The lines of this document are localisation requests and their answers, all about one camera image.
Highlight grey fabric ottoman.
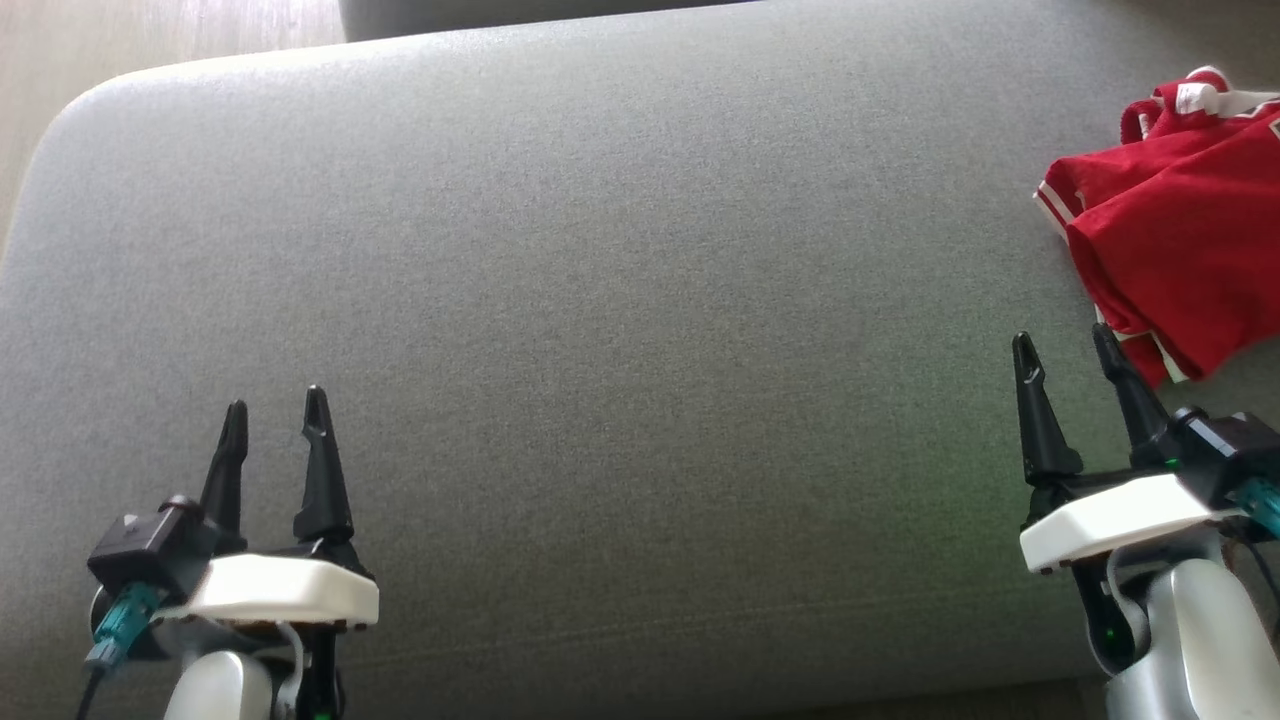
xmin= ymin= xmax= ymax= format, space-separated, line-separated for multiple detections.
xmin=0 ymin=0 xmax=1280 ymax=720

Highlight red shirt striped white sleeves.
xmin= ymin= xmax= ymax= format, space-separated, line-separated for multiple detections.
xmin=1033 ymin=105 xmax=1280 ymax=389

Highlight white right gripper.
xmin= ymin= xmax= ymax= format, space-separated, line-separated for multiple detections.
xmin=1012 ymin=324 xmax=1216 ymax=573

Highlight left camera cable teal plug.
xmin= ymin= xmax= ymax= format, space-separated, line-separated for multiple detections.
xmin=75 ymin=585 xmax=161 ymax=720

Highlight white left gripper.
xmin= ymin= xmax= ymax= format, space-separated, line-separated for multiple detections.
xmin=160 ymin=387 xmax=379 ymax=629

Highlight camera cable teal plug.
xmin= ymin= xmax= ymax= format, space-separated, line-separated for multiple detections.
xmin=75 ymin=585 xmax=161 ymax=720
xmin=1225 ymin=475 xmax=1280 ymax=621

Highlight red shorts white waistband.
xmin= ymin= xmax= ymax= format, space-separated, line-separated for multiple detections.
xmin=1118 ymin=65 xmax=1280 ymax=151

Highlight right camera cable teal plug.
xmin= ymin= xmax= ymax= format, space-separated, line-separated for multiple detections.
xmin=1225 ymin=475 xmax=1280 ymax=621

